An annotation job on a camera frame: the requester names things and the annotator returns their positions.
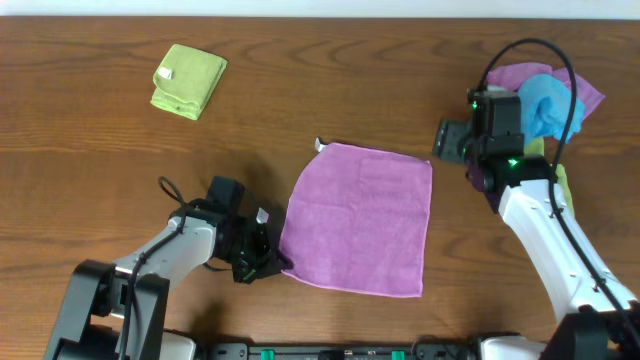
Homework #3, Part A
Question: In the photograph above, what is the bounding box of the purple cloth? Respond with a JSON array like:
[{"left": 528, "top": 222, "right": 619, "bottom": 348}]
[
  {"left": 487, "top": 62, "right": 606, "bottom": 119},
  {"left": 280, "top": 142, "right": 433, "bottom": 298}
]

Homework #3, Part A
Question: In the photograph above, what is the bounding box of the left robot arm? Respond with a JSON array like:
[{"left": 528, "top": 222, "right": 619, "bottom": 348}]
[{"left": 45, "top": 208, "right": 291, "bottom": 359}]

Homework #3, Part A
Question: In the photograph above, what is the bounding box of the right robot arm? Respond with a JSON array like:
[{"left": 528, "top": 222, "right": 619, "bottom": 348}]
[{"left": 433, "top": 120, "right": 639, "bottom": 359}]

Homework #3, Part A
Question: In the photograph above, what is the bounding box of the crumpled green cloth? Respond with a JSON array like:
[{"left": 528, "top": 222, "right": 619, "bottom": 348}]
[{"left": 524, "top": 137, "right": 575, "bottom": 215}]

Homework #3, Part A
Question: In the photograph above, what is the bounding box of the purple cloth under blue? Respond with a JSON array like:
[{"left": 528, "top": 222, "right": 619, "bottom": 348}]
[{"left": 487, "top": 62, "right": 606, "bottom": 119}]

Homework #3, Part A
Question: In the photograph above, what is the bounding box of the folded green cloth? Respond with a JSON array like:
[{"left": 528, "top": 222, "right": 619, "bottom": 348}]
[{"left": 150, "top": 44, "right": 228, "bottom": 121}]

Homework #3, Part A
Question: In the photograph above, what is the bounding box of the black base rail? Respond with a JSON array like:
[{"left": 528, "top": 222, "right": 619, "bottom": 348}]
[{"left": 197, "top": 333, "right": 551, "bottom": 360}]

